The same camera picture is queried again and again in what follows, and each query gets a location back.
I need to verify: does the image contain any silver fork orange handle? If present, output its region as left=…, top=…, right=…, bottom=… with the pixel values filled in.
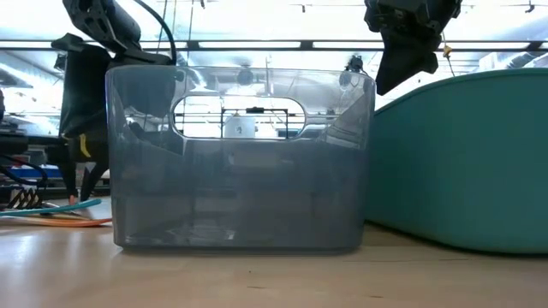
left=7, top=187, right=80, bottom=211

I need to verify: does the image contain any hanging wire yellow connector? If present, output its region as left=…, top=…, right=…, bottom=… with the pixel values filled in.
left=440, top=29, right=456, bottom=78

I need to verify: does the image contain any red handled utensil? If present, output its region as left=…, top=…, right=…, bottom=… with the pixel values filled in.
left=23, top=216, right=114, bottom=228

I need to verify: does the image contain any teal plastic bin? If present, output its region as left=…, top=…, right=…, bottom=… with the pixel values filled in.
left=366, top=68, right=548, bottom=254

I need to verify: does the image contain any black cable loop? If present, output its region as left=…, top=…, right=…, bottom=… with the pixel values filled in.
left=0, top=153, right=49, bottom=202

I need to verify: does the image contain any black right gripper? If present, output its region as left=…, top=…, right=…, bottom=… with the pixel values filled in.
left=363, top=0, right=463, bottom=96

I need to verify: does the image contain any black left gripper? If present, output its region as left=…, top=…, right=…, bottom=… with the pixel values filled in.
left=45, top=33, right=113, bottom=203

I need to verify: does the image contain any grey translucent plastic bin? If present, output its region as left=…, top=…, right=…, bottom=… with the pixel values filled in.
left=105, top=64, right=377, bottom=252

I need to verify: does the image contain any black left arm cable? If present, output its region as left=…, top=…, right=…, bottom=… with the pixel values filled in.
left=133, top=0, right=178, bottom=65

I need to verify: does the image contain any blue box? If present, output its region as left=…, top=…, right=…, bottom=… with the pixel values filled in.
left=8, top=165, right=65, bottom=180

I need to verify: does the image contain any dark thin hanging cable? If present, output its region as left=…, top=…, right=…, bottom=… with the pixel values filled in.
left=183, top=0, right=195, bottom=66
left=156, top=0, right=168, bottom=48

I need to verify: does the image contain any thin black metal frame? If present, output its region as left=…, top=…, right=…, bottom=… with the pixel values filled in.
left=220, top=106, right=289, bottom=139

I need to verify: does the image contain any black fork teal handle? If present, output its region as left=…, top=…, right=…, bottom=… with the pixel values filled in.
left=0, top=198, right=103, bottom=218

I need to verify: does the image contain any small black ceiling lamp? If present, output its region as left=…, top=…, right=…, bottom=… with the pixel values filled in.
left=345, top=54, right=365, bottom=73

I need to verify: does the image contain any dark round ceiling fixture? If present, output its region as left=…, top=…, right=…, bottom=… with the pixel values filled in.
left=236, top=68, right=255, bottom=86

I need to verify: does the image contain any white cylindrical container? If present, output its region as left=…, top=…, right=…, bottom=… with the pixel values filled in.
left=223, top=115, right=257, bottom=139

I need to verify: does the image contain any black overhead frame rail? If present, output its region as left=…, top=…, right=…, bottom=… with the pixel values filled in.
left=0, top=38, right=548, bottom=53

